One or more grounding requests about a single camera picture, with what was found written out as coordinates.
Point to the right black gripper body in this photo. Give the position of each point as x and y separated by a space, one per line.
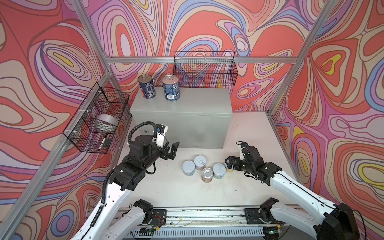
247 166

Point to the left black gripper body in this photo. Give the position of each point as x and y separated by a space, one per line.
156 152

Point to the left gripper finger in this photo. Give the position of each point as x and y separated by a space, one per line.
169 154
174 148

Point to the tall light blue can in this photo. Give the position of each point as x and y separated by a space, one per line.
171 87

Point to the tall dark blue can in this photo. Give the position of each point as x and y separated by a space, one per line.
147 86

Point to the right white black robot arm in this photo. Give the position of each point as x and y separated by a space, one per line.
320 218

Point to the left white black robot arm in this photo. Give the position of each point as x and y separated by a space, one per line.
148 143

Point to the small white blue can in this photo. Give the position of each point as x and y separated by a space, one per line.
219 170

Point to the small white can left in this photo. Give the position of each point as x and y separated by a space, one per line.
189 168

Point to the small pink can silver lid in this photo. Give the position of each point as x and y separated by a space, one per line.
207 175

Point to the small white can pull tab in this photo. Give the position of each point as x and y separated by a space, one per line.
200 162

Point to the grey metal cabinet box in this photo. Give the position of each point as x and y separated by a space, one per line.
200 118

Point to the grey tape roll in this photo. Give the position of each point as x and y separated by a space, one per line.
106 124

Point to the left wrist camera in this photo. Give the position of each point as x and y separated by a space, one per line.
161 140

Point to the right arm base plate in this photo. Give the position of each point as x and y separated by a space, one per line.
260 216

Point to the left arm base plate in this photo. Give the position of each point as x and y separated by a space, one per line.
158 218

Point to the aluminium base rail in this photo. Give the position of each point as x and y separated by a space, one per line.
216 222

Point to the left black wire basket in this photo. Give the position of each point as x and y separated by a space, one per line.
100 100

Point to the black wire basket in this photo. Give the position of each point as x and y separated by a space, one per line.
206 69
100 100

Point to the back black wire basket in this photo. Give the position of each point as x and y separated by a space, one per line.
206 69

